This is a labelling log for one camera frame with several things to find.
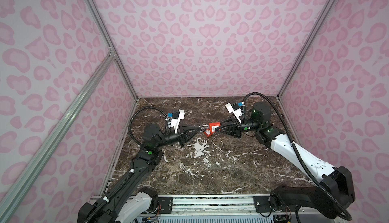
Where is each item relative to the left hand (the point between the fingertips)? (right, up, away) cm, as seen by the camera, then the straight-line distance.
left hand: (200, 128), depth 63 cm
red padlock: (+5, +1, 0) cm, 5 cm away
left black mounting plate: (-16, -38, +10) cm, 43 cm away
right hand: (+8, 0, 0) cm, 8 cm away
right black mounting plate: (+30, -38, +10) cm, 49 cm away
